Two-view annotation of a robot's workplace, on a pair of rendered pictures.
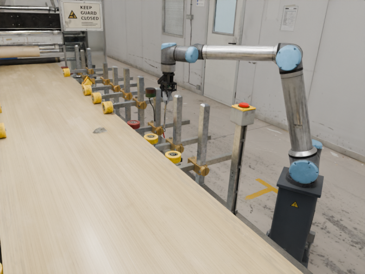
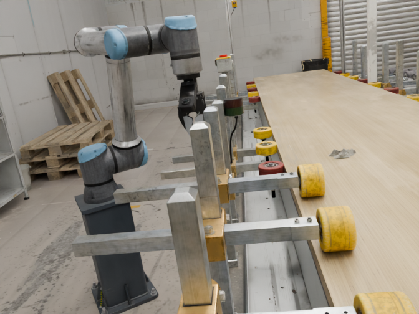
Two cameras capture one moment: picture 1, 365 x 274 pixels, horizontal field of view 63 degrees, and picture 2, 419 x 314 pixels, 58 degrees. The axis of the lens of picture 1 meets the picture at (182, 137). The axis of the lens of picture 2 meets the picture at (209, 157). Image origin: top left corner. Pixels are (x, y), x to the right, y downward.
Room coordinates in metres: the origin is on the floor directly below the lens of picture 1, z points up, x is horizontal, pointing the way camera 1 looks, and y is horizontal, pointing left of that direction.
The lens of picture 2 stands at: (2.75, 0.87, 1.29)
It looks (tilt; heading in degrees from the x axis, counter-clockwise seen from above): 16 degrees down; 219
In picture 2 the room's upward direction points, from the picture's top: 8 degrees counter-clockwise
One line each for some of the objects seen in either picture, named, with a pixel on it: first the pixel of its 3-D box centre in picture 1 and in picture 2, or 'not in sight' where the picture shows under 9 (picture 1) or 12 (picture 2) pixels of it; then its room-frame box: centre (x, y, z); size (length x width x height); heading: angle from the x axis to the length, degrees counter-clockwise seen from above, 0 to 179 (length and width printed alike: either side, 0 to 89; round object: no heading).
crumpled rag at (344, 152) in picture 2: (99, 129); (343, 151); (1.60, 0.48, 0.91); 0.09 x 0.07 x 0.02; 135
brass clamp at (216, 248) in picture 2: (126, 94); (212, 231); (2.24, 0.45, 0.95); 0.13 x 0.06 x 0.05; 32
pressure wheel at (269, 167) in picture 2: (133, 129); (272, 180); (1.76, 0.31, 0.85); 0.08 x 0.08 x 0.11
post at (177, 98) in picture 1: (176, 135); (227, 147); (1.59, 0.03, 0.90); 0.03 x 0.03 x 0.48; 32
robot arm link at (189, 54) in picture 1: (186, 54); (164, 38); (1.81, 0.00, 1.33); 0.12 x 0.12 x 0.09; 66
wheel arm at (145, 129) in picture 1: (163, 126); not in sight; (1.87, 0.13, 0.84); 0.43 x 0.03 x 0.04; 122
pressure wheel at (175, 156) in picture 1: (172, 163); (263, 140); (1.34, 0.04, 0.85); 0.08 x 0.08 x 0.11
